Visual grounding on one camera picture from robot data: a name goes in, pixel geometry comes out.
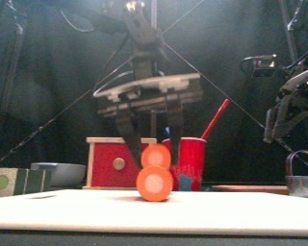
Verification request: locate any orange toy carrot piece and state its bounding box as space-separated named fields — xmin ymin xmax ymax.
xmin=135 ymin=164 xmax=175 ymax=203
xmin=140 ymin=143 xmax=172 ymax=171

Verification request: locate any small metal bucket with handle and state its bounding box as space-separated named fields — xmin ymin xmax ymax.
xmin=285 ymin=149 xmax=308 ymax=199

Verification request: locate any white cutting board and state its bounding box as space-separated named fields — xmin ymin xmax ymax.
xmin=0 ymin=188 xmax=308 ymax=238

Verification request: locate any red plastic cup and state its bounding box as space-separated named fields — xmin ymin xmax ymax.
xmin=160 ymin=136 xmax=208 ymax=192

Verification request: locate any orange toy carrot top piece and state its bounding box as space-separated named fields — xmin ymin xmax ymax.
xmin=140 ymin=143 xmax=172 ymax=171

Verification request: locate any red wooden drawer box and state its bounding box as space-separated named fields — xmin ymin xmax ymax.
xmin=84 ymin=136 xmax=158 ymax=190

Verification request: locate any green and white box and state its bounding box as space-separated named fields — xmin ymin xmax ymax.
xmin=0 ymin=167 xmax=53 ymax=200

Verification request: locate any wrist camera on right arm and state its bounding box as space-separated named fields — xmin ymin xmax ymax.
xmin=239 ymin=53 xmax=279 ymax=79

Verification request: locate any wooden board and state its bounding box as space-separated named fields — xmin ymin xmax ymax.
xmin=212 ymin=184 xmax=291 ymax=196

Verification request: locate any grey bowl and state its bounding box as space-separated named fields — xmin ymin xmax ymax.
xmin=29 ymin=161 xmax=88 ymax=188

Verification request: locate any red straw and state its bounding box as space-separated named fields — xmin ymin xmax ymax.
xmin=200 ymin=98 xmax=231 ymax=140

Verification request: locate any orange toy carrot bottom piece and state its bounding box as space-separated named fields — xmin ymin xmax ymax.
xmin=135 ymin=164 xmax=175 ymax=203

